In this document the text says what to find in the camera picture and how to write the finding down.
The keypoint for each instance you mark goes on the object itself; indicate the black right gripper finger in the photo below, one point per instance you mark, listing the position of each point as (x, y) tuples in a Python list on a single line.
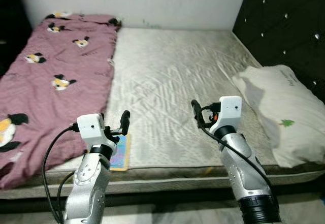
[(197, 113)]

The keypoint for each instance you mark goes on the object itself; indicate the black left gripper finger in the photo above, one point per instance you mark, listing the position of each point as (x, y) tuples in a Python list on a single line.
[(125, 121)]

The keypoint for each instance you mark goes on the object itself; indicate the blue yellow children's book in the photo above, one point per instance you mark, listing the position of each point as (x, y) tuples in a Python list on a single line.
[(121, 155)]

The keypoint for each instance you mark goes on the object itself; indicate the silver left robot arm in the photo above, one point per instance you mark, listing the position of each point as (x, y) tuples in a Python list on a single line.
[(86, 183)]

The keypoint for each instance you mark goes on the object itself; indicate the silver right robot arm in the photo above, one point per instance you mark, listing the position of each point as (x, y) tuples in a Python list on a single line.
[(244, 168)]

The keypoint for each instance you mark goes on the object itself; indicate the grey quilted mattress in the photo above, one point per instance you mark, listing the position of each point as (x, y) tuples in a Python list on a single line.
[(167, 71)]

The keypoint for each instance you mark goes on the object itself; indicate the cream pillow green tree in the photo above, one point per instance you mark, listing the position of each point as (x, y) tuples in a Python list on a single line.
[(284, 107)]

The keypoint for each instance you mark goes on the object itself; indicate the mauve cartoon print blanket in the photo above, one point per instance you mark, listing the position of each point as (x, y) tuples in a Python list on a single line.
[(61, 66)]

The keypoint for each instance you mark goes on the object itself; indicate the black tufted headboard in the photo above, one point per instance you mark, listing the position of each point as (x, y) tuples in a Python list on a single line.
[(284, 10)]

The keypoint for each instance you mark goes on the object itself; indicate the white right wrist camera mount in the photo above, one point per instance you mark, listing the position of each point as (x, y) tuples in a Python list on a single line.
[(228, 109)]

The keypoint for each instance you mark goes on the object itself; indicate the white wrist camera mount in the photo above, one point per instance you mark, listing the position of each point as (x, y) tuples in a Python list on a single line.
[(90, 127), (228, 109)]

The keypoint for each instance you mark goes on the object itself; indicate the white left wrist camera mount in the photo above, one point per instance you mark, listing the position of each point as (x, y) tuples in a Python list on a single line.
[(90, 127)]

